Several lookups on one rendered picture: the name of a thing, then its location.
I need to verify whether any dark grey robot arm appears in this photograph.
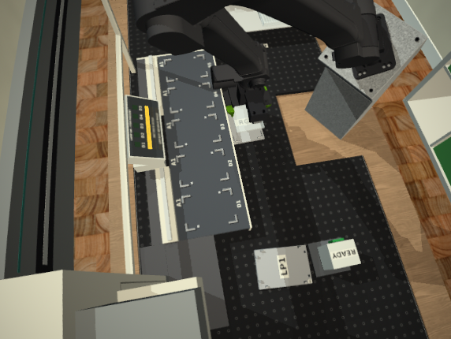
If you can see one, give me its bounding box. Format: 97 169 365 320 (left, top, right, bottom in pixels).
132 0 396 124

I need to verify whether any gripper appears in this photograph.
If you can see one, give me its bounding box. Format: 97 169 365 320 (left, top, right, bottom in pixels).
223 82 272 117

